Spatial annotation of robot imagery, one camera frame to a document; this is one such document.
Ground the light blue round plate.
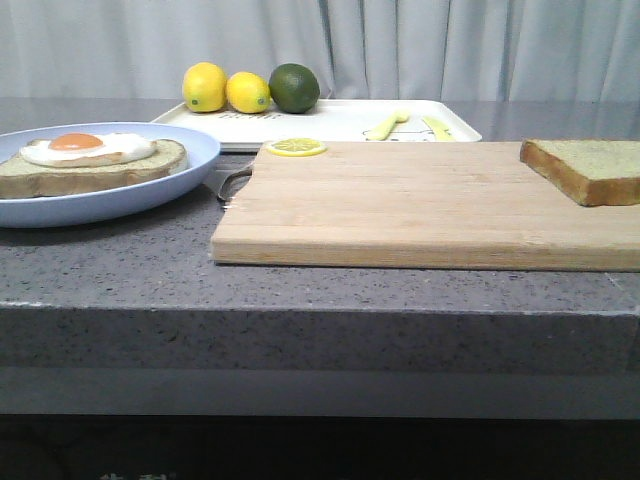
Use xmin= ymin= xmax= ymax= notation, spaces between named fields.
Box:
xmin=1 ymin=122 xmax=221 ymax=228

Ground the fried egg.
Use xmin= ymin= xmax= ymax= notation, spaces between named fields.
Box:
xmin=19 ymin=132 xmax=156 ymax=168

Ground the bread slice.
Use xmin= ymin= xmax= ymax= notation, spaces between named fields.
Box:
xmin=520 ymin=139 xmax=639 ymax=207
xmin=1 ymin=139 xmax=189 ymax=199

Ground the white rectangular tray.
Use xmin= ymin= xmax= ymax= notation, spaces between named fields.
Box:
xmin=154 ymin=99 xmax=482 ymax=152

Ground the lemon slice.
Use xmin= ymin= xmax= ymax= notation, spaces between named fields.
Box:
xmin=266 ymin=137 xmax=327 ymax=157

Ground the wooden cutting board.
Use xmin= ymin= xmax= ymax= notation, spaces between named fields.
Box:
xmin=211 ymin=142 xmax=639 ymax=272

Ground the yellow plastic spoon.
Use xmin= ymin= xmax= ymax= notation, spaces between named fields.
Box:
xmin=365 ymin=110 xmax=410 ymax=141

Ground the green lime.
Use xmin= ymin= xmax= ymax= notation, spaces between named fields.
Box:
xmin=269 ymin=63 xmax=320 ymax=114

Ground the yellow plastic knife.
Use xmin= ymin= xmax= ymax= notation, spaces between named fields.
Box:
xmin=422 ymin=117 xmax=456 ymax=142

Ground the right yellow lemon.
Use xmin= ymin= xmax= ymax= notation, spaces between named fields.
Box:
xmin=226 ymin=71 xmax=271 ymax=114

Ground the yellow lemon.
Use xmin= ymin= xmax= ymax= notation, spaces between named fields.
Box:
xmin=226 ymin=71 xmax=271 ymax=114
xmin=182 ymin=62 xmax=227 ymax=113

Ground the left yellow lemon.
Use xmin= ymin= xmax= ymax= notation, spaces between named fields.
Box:
xmin=182 ymin=62 xmax=227 ymax=113

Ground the white curtain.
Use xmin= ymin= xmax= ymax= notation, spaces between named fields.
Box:
xmin=1 ymin=1 xmax=639 ymax=102

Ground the metal cutting board handle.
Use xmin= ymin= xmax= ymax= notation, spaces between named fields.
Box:
xmin=216 ymin=168 xmax=253 ymax=203

